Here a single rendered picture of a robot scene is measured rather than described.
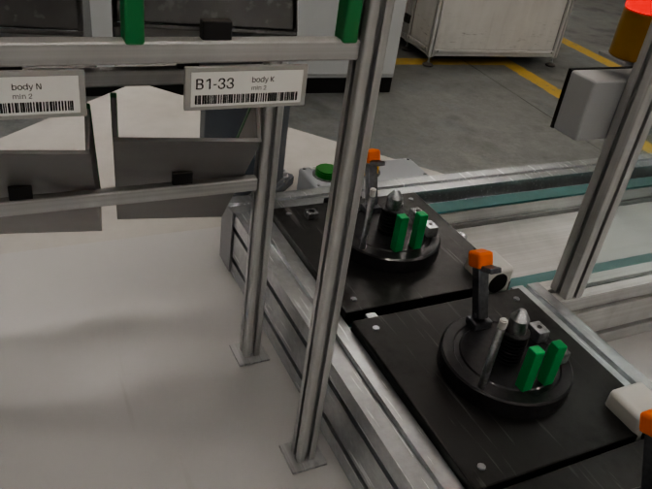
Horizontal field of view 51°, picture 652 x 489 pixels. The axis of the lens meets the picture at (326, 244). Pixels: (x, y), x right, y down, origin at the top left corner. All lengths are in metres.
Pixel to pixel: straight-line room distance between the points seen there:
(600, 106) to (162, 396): 0.59
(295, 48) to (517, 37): 5.00
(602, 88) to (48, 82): 0.57
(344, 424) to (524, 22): 4.87
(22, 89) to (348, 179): 0.25
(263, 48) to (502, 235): 0.71
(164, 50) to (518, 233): 0.79
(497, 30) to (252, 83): 4.89
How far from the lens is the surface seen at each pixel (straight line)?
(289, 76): 0.49
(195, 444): 0.78
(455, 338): 0.76
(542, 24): 5.56
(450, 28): 5.12
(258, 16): 0.52
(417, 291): 0.84
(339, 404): 0.74
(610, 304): 1.02
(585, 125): 0.83
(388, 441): 0.67
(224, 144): 0.63
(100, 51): 0.46
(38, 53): 0.45
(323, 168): 1.09
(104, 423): 0.80
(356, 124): 0.53
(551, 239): 1.16
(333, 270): 0.60
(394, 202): 0.88
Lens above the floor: 1.45
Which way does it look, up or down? 32 degrees down
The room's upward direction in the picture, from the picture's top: 9 degrees clockwise
